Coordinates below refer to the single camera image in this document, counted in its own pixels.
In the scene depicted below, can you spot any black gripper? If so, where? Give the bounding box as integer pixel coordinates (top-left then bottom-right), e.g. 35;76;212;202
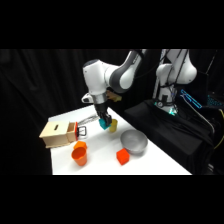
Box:
93;102;113;126

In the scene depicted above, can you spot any blue cube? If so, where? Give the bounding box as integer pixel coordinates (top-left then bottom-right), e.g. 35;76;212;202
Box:
98;118;111;131

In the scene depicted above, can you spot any grey metal bowl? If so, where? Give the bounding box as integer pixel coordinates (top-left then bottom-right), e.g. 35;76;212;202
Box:
120;129;149;155

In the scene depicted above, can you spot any red cube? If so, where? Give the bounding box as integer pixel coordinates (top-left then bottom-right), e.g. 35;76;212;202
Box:
115;148;131;166

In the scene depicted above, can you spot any yellow plastic cup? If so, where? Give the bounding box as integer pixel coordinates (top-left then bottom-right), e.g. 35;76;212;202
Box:
108;118;119;134

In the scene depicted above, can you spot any orange plastic cup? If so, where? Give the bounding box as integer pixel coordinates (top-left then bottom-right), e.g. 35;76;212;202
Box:
71;146;89;167

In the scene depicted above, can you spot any light wooden box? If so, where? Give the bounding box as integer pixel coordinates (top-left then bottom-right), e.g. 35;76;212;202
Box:
38;120;77;149

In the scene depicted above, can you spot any black cloth-covered robot stand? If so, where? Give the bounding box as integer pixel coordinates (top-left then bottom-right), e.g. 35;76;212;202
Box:
123;98;215;176

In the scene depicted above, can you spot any small green light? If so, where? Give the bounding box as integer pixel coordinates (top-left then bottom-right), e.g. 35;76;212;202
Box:
168;106;179;117

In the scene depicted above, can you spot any black curtain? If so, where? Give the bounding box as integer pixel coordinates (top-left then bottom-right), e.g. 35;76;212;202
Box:
0;49;224;176

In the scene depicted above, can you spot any blue plastic crate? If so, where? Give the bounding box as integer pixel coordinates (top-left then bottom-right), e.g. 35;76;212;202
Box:
206;94;224;109

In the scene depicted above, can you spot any red-fronted drawer with black handle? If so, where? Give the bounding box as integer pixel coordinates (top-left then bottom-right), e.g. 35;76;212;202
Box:
66;121;88;144

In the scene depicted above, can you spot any black cable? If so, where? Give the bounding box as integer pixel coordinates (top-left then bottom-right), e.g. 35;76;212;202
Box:
133;49;168;81

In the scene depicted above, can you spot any blue frame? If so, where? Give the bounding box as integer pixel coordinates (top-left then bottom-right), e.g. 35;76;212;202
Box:
179;88;204;110

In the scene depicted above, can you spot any yellow cable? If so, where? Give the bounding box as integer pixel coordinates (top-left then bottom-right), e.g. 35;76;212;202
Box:
212;109;224;152

